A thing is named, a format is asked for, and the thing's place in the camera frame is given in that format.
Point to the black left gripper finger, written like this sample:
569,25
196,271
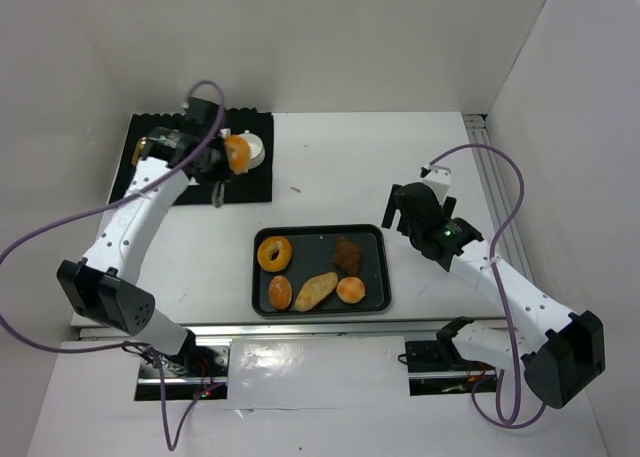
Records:
204,173
219,166

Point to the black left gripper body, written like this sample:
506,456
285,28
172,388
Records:
217,172

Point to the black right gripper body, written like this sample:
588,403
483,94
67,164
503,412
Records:
400,209

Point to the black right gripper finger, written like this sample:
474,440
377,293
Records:
389,213
404,224

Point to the metal tongs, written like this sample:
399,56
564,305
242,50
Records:
219,185

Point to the orange donut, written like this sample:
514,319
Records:
238,154
274,254

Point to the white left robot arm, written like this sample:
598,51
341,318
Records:
102,284

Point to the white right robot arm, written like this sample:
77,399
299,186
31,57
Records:
561,351

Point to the long tan bread roll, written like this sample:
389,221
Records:
315,290

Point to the black placemat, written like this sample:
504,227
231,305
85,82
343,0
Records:
252,187

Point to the dark brown croissant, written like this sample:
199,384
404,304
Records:
347,256

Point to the round light bun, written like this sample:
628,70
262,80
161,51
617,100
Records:
351,290

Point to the black baking tray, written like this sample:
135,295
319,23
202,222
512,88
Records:
313,248

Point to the orange oval bun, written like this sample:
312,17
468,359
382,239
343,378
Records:
280,293

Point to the gold spoon green handle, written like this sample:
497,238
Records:
138,151

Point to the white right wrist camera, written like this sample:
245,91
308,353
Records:
437,178

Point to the white cup with handle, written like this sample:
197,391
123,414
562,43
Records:
257,150

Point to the aluminium rail right side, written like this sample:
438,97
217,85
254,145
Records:
510,246

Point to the aluminium rail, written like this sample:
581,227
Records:
510,246
320,329

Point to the aluminium rail front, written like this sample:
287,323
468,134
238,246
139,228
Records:
320,329

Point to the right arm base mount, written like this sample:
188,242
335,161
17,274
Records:
430,374

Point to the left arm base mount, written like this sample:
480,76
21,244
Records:
205,377

